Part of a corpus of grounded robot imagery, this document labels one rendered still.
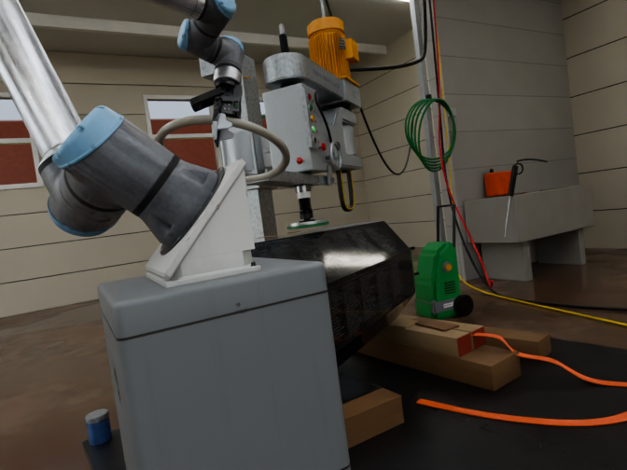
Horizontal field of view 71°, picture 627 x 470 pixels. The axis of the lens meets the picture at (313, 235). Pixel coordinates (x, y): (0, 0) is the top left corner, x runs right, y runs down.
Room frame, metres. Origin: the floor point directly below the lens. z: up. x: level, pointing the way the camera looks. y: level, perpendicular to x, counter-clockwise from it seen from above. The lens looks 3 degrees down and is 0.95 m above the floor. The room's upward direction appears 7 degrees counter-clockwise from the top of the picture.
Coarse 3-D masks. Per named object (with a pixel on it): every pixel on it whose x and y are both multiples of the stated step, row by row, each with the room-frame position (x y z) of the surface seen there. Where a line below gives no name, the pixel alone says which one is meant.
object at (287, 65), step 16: (272, 64) 2.13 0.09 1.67; (288, 64) 2.12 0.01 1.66; (304, 64) 2.17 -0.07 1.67; (272, 80) 2.15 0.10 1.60; (288, 80) 2.16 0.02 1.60; (304, 80) 2.20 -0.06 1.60; (320, 80) 2.34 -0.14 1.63; (336, 80) 2.58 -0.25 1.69; (320, 96) 2.54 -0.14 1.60; (336, 96) 2.58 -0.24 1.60; (352, 96) 2.78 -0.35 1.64
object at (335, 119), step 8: (320, 112) 2.26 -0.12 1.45; (328, 112) 2.61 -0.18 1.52; (336, 112) 2.58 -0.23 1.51; (344, 112) 2.69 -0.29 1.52; (352, 112) 2.87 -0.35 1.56; (328, 120) 2.53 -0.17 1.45; (336, 120) 2.53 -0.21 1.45; (344, 120) 2.71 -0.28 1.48; (352, 120) 2.81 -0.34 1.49; (328, 128) 2.33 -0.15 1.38; (336, 128) 2.52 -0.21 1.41; (328, 136) 2.36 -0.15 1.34; (336, 136) 2.50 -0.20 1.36; (328, 144) 2.38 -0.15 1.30; (344, 144) 2.62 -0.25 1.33; (328, 152) 2.36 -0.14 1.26; (344, 152) 2.60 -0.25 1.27; (328, 160) 2.35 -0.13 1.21; (344, 160) 2.58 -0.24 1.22; (352, 160) 2.71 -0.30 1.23; (360, 160) 2.88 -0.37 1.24; (328, 168) 2.38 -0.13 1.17; (344, 168) 2.68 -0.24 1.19; (352, 168) 2.75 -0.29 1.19; (328, 176) 2.37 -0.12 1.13; (328, 184) 2.37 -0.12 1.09
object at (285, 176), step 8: (280, 176) 1.90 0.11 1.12; (288, 176) 1.97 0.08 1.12; (296, 176) 2.04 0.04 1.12; (304, 176) 2.13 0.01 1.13; (312, 176) 2.21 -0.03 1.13; (320, 176) 2.32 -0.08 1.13; (248, 184) 1.86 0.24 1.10; (256, 184) 1.90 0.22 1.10; (264, 184) 1.94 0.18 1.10; (272, 184) 1.99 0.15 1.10; (280, 184) 2.03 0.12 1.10; (288, 184) 2.08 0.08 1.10; (296, 184) 2.12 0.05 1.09; (312, 184) 2.21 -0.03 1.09; (320, 184) 2.30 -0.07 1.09
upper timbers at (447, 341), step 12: (456, 324) 2.37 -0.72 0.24; (468, 324) 2.34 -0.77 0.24; (384, 336) 2.54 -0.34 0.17; (396, 336) 2.46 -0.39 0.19; (408, 336) 2.39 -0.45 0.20; (420, 336) 2.32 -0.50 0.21; (432, 336) 2.25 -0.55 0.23; (444, 336) 2.19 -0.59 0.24; (456, 336) 2.17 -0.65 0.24; (468, 336) 2.19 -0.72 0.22; (480, 336) 2.25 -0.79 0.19; (420, 348) 2.33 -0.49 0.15; (432, 348) 2.26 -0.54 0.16; (444, 348) 2.20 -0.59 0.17; (456, 348) 2.14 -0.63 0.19; (468, 348) 2.18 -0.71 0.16
